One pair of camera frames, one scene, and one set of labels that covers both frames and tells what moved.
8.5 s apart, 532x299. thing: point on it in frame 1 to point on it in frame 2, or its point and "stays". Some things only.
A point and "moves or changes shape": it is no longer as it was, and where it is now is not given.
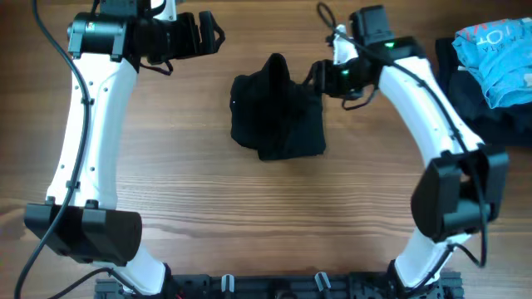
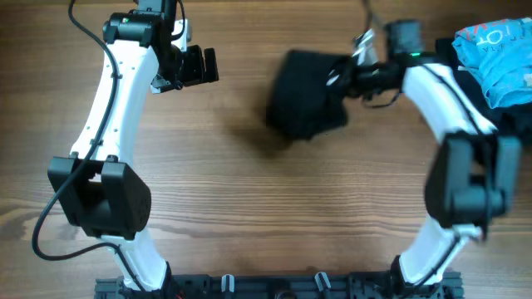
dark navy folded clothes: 503,126 stays
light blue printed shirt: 499,55 stays
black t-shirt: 276,115 moves or changes shape
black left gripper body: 174,41 to 188,69
